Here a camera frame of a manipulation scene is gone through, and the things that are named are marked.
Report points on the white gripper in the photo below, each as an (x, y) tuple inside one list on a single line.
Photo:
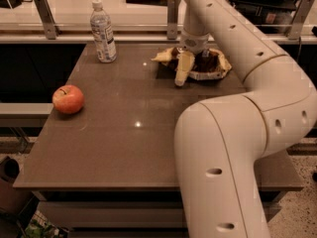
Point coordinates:
[(194, 43)]

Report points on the brown chip bag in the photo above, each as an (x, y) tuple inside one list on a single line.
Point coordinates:
[(209, 65)]

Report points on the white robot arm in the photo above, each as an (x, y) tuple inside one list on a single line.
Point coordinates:
[(218, 140)]

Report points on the red apple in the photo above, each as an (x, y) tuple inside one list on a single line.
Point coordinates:
[(68, 99)]

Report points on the green patterned bag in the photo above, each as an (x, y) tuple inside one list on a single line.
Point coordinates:
[(40, 227)]

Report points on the clear plastic water bottle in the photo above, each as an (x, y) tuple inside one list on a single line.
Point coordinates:
[(102, 32)]

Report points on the grey table drawer base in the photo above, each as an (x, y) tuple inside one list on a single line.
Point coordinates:
[(109, 212)]

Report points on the black object on counter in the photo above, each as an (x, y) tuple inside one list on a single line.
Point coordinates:
[(11, 4)]

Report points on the dark bin on floor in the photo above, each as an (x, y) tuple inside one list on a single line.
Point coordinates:
[(11, 200)]

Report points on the middle metal railing bracket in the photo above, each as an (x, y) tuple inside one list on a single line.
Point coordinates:
[(172, 19)]

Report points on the metal railing bracket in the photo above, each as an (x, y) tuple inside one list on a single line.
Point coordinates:
[(50, 28), (172, 19), (302, 11)]

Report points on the right metal railing bracket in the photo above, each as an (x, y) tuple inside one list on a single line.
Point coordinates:
[(302, 11)]

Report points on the left metal railing bracket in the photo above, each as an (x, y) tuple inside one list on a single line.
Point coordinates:
[(50, 28)]

